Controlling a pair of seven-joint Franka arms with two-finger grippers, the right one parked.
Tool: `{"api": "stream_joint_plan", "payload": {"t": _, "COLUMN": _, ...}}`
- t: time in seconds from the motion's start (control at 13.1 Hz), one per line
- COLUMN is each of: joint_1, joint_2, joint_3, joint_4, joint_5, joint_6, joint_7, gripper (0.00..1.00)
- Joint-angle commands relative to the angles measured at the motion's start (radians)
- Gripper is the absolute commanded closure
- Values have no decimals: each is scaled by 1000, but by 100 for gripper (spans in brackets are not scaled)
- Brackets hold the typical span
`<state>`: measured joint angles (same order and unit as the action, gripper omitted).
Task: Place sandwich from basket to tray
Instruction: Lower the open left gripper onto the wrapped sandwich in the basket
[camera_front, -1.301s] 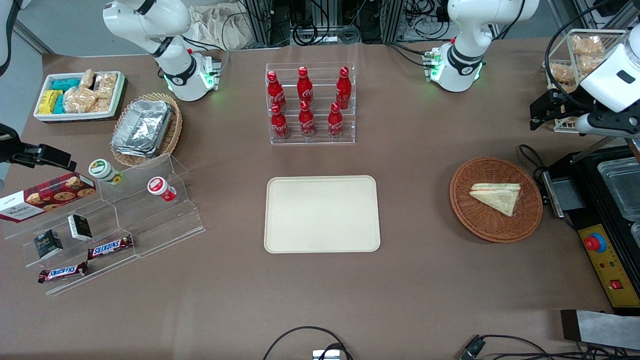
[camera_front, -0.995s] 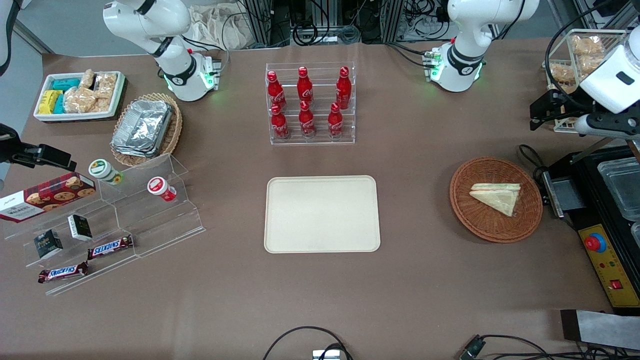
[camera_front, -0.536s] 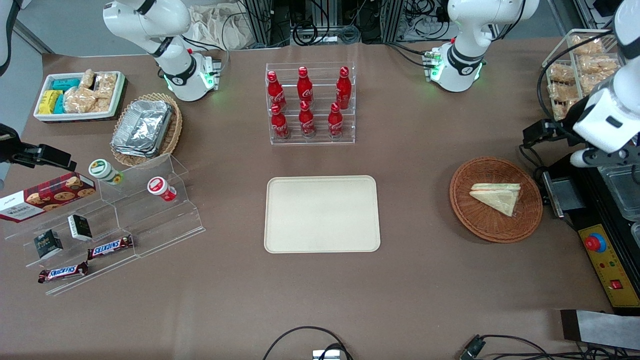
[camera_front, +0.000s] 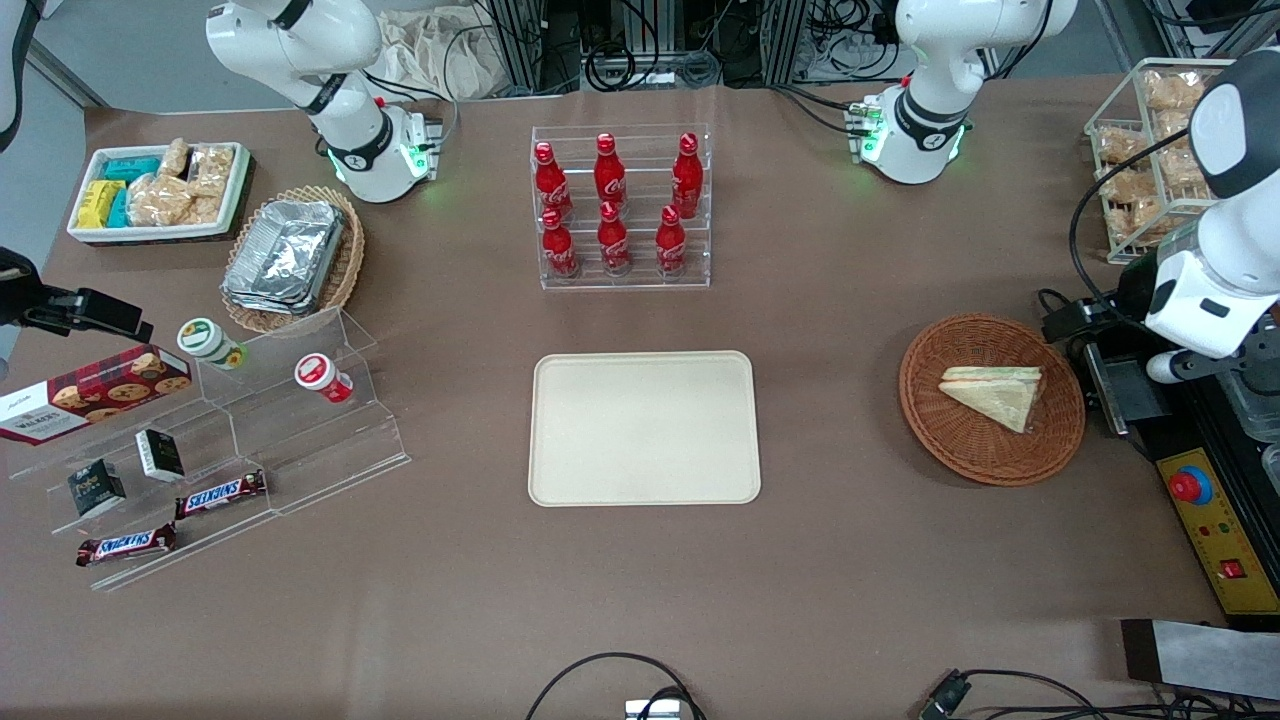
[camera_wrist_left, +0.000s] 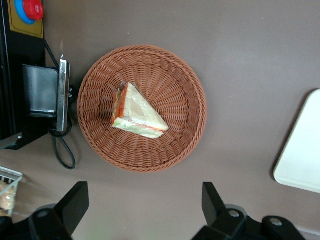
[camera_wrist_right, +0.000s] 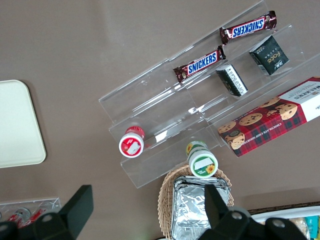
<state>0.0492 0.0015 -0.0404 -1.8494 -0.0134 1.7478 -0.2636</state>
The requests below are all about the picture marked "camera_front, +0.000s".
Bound small black box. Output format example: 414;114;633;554
135;428;187;484
67;459;128;519

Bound round brown wicker basket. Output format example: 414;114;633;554
898;314;1087;488

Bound red cola bottle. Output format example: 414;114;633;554
671;132;704;219
655;205;688;277
540;207;580;279
594;133;628;211
597;201;632;277
533;141;574;223

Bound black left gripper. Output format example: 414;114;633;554
1043;256;1163;346

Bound black sealing machine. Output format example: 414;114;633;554
1085;320;1280;631

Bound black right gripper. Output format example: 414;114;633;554
0;248;154;344

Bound aluminium foil container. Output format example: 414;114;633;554
222;285;336;317
222;200;348;306

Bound clear acrylic step display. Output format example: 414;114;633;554
8;308;412;593

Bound clear acrylic bottle rack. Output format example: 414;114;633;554
531;124;712;292

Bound clear bag of pastries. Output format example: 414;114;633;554
1097;165;1161;206
1097;126;1151;168
1155;108;1211;196
1107;195;1171;247
1143;70;1208;111

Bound beige crumpled cloth bag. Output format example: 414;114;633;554
375;8;503;101

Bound white wire basket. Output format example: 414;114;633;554
1085;57;1241;267

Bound oval tan wicker basket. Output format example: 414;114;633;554
220;185;366;336

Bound red lid cup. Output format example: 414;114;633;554
294;353;354;405

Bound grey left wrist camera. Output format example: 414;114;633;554
1147;349;1280;387

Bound triangular sandwich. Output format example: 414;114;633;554
938;366;1043;434

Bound green lid cup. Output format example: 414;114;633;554
177;317;248;372

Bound red emergency stop button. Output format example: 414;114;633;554
1169;465;1214;507

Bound brown Snickers bar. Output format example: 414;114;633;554
76;522;178;569
175;469;268;521

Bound black plug with cable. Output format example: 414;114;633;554
918;668;1280;720

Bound grey metal plate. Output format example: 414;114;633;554
1120;618;1280;701

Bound black cable loop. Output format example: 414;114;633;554
525;652;706;720

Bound beige plastic tray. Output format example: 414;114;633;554
528;350;762;508

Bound white rectangular snack tray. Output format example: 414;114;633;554
66;142;255;247

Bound yellow control panel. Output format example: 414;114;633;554
1155;447;1280;616

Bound yellow snack packet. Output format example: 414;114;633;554
77;180;126;229

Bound red tartan cookie box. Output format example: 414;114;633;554
0;344;193;447

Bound coiled black cables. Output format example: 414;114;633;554
583;42;638;93

